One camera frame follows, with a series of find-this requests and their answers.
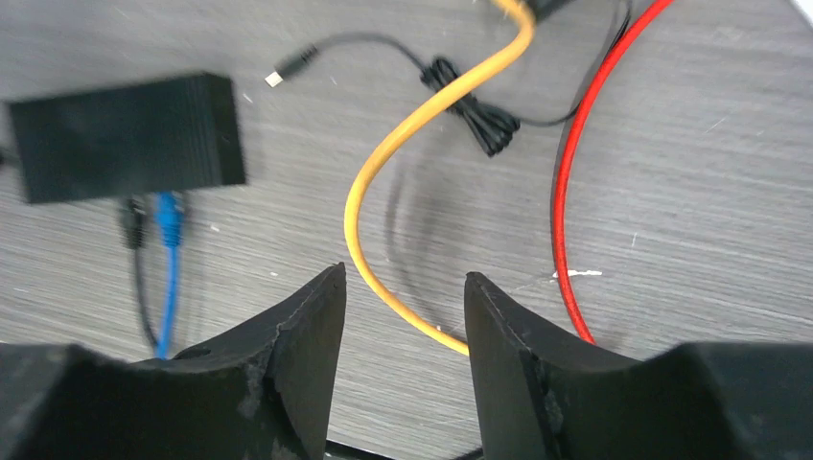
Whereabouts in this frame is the yellow ethernet cable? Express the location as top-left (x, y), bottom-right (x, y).
top-left (343, 0), bottom-right (538, 358)

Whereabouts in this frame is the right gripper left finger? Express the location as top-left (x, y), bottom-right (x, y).
top-left (1, 264), bottom-right (346, 459)

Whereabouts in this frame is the blue ethernet cable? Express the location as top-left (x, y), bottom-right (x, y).
top-left (151, 190), bottom-right (187, 361)

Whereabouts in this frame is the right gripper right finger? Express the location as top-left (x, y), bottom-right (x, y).
top-left (464, 272), bottom-right (812, 459)

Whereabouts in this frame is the black ethernet cable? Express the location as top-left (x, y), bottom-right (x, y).
top-left (117, 196), bottom-right (160, 351)

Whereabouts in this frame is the red ethernet cable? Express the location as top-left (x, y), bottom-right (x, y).
top-left (549, 0), bottom-right (676, 347)

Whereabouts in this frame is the black network switch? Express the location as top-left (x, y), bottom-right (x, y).
top-left (6, 72), bottom-right (247, 204)

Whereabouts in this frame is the black power adapter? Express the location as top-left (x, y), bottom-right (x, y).
top-left (265, 0), bottom-right (633, 159)

